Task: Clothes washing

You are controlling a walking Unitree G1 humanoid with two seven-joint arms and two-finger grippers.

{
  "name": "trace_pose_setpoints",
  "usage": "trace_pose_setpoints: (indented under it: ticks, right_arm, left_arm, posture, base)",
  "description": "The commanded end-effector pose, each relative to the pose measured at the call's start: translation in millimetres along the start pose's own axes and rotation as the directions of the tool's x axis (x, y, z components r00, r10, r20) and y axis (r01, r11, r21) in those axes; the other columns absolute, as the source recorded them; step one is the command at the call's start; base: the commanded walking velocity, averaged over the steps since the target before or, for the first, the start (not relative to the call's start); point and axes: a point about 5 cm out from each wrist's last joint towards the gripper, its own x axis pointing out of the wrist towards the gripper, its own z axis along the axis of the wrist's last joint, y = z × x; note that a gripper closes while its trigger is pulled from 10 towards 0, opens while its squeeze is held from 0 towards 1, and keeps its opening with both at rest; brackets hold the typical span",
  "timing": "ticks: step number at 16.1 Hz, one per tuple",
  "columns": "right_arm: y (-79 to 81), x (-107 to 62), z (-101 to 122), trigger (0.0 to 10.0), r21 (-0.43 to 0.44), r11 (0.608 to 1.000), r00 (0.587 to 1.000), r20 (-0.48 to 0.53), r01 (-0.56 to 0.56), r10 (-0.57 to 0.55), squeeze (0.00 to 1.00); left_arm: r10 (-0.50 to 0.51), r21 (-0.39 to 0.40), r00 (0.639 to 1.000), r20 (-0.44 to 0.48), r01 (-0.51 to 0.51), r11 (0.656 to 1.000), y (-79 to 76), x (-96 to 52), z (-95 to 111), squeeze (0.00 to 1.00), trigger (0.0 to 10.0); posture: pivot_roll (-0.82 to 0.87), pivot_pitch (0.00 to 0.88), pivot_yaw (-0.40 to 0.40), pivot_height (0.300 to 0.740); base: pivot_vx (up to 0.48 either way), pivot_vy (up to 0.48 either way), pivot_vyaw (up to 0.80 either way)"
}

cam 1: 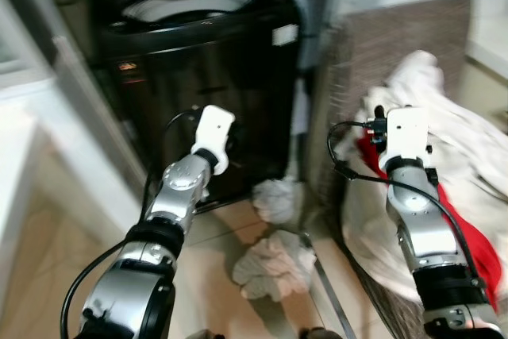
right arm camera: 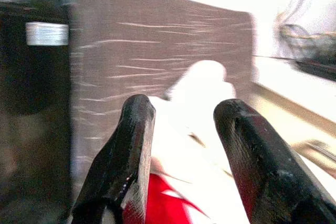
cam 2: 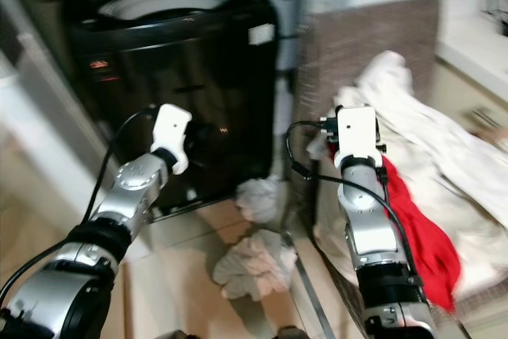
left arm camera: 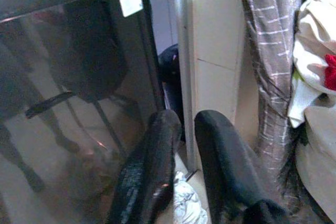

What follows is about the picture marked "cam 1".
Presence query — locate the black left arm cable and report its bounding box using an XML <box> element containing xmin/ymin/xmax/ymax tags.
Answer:
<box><xmin>60</xmin><ymin>107</ymin><xmax>204</xmax><ymax>339</ymax></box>

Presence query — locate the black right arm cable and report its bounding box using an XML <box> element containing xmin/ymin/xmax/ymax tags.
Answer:
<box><xmin>327</xmin><ymin>120</ymin><xmax>480</xmax><ymax>280</ymax></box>

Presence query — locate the red garment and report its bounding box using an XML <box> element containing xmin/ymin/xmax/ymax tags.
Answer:
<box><xmin>355</xmin><ymin>134</ymin><xmax>504</xmax><ymax>312</ymax></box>

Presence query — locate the large crumpled white cloth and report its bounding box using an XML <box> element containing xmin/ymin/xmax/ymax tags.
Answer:
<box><xmin>232</xmin><ymin>230</ymin><xmax>318</xmax><ymax>302</ymax></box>

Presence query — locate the large white bed sheet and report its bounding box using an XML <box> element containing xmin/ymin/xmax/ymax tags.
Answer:
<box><xmin>341</xmin><ymin>51</ymin><xmax>508</xmax><ymax>302</ymax></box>

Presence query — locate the small crumpled white cloth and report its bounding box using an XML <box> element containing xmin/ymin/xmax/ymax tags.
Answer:
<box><xmin>252</xmin><ymin>179</ymin><xmax>300</xmax><ymax>225</ymax></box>

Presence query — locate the brown woven laundry basket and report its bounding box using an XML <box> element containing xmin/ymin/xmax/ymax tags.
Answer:
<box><xmin>314</xmin><ymin>0</ymin><xmax>508</xmax><ymax>339</ymax></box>

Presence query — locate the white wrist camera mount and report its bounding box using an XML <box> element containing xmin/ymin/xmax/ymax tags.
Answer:
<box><xmin>386</xmin><ymin>106</ymin><xmax>432</xmax><ymax>171</ymax></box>
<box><xmin>192</xmin><ymin>105</ymin><xmax>237</xmax><ymax>175</ymax></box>

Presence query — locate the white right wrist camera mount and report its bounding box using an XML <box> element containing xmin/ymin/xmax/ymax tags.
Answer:
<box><xmin>386</xmin><ymin>106</ymin><xmax>432</xmax><ymax>171</ymax></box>

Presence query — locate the white washer label sticker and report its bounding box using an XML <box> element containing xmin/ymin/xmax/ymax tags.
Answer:
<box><xmin>271</xmin><ymin>25</ymin><xmax>300</xmax><ymax>47</ymax></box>

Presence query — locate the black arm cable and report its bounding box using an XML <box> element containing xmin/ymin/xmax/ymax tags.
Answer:
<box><xmin>60</xmin><ymin>107</ymin><xmax>204</xmax><ymax>339</ymax></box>
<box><xmin>327</xmin><ymin>120</ymin><xmax>480</xmax><ymax>280</ymax></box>

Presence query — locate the metal floor rail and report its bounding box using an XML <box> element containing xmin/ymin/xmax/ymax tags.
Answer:
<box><xmin>300</xmin><ymin>231</ymin><xmax>356</xmax><ymax>339</ymax></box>

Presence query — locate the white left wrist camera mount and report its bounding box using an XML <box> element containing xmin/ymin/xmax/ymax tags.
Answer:
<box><xmin>192</xmin><ymin>105</ymin><xmax>237</xmax><ymax>175</ymax></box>

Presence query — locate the black top-load washing machine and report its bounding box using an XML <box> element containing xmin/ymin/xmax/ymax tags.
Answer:
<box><xmin>86</xmin><ymin>0</ymin><xmax>304</xmax><ymax>211</ymax></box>

